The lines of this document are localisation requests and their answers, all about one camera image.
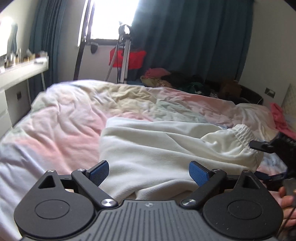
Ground white sweatpants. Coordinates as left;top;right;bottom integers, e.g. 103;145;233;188
99;118;263;202

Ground pile of clothes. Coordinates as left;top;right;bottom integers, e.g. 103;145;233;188
127;68;263;105

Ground person right hand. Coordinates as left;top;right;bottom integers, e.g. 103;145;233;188
275;187;295;220

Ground pink garment on bed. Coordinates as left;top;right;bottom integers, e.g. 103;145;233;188
270;102;295;140

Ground quilted beige headboard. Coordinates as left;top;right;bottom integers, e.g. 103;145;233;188
281;84;296;116

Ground pastel tie-dye duvet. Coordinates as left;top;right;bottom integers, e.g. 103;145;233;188
1;80;286;240

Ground teal curtain right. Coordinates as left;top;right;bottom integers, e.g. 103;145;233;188
132;1;254;81

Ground teal curtain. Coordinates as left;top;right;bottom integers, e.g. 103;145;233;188
132;1;254;81
29;0;67;101

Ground white dressing table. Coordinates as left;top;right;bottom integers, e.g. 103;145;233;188
1;57;49;136

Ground red garment on stand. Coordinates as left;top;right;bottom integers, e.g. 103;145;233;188
112;49;147;70

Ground teal curtain left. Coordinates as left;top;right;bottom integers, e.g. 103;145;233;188
29;0;67;101

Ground wavy vanity mirror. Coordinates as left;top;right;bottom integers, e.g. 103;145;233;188
0;23;18;57

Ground silver tripod stand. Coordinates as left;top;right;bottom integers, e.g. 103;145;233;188
104;24;132;84

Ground window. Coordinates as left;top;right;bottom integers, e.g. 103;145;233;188
77;1;139;46

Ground wall power outlet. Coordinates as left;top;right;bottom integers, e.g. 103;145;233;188
264;88;275;98

